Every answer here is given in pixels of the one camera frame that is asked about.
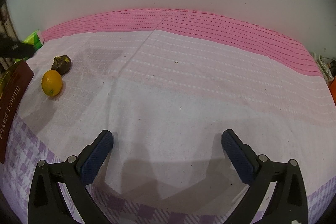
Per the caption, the green tissue pack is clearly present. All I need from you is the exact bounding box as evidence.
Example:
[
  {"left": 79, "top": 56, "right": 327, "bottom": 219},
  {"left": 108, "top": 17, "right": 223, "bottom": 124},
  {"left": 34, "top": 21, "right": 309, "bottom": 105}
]
[{"left": 23, "top": 30, "right": 45, "bottom": 51}]

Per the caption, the yellow-orange round fruit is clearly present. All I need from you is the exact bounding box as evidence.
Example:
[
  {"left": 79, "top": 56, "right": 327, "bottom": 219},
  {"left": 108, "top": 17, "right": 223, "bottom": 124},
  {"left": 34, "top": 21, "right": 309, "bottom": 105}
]
[{"left": 41, "top": 69, "right": 63, "bottom": 97}]

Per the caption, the clutter at right edge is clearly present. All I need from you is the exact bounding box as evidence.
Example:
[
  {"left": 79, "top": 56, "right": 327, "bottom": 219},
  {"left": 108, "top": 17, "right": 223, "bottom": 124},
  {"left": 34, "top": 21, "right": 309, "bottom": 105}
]
[{"left": 310, "top": 52, "right": 336, "bottom": 102}]

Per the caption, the red toffee gift box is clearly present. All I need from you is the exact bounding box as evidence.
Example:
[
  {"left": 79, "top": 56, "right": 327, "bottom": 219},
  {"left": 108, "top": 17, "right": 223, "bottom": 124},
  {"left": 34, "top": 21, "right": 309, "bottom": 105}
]
[{"left": 0, "top": 60, "right": 34, "bottom": 164}]

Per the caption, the pink purple checked tablecloth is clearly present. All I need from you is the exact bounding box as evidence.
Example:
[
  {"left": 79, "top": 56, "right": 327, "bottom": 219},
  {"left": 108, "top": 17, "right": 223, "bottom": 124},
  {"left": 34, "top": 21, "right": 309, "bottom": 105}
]
[{"left": 1, "top": 10, "right": 335, "bottom": 223}]

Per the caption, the dark brown wrinkled fruit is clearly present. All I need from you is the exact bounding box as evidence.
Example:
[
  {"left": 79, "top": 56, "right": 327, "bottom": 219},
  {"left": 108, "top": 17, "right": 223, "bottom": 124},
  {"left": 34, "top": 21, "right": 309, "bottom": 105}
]
[{"left": 51, "top": 55, "right": 72, "bottom": 76}]

